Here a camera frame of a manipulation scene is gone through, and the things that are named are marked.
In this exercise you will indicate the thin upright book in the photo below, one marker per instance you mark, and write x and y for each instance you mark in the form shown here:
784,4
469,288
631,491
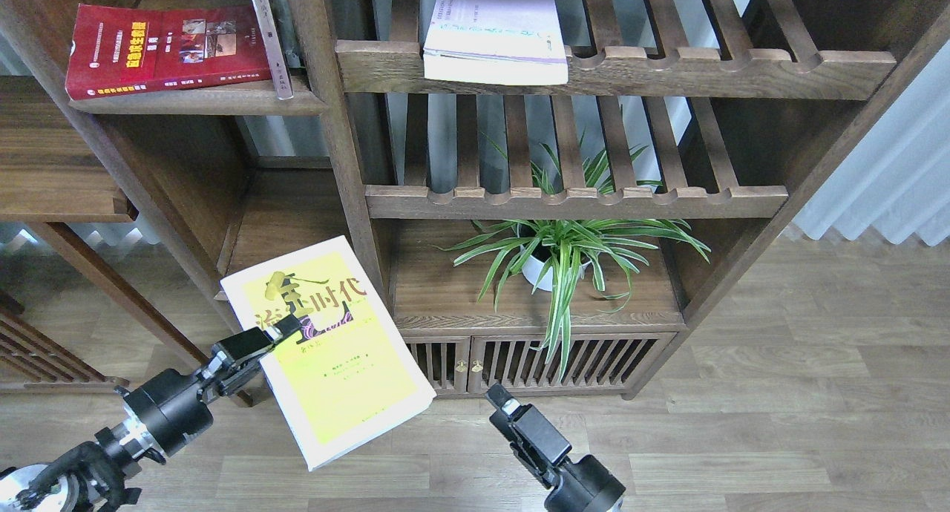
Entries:
273,49

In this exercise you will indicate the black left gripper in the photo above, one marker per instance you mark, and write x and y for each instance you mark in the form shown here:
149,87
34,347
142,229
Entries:
171,409

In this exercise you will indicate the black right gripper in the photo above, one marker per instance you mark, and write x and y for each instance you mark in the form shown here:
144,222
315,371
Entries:
585,485

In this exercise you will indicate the white lavender paperback book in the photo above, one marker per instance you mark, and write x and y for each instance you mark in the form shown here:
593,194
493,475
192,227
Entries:
508,42

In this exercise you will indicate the white curtain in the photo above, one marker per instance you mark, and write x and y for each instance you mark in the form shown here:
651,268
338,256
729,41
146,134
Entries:
896,181

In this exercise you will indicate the green spider plant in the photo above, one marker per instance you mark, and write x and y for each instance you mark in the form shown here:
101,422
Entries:
565,246

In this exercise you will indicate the yellow green paperback book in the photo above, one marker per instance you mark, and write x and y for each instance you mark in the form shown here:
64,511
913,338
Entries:
347,376

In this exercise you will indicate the white plant pot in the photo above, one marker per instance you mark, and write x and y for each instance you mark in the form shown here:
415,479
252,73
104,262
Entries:
532,272

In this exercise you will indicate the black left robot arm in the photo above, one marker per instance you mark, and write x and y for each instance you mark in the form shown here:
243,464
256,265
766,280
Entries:
93,473

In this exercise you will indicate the red paperback book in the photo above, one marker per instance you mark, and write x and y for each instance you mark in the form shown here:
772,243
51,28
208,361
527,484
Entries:
121,51

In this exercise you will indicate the dark wooden bookshelf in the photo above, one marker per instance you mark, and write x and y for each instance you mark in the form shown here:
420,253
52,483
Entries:
729,119

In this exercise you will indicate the dark wooden slatted bench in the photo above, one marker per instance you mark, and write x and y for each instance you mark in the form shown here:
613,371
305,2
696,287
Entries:
34,363

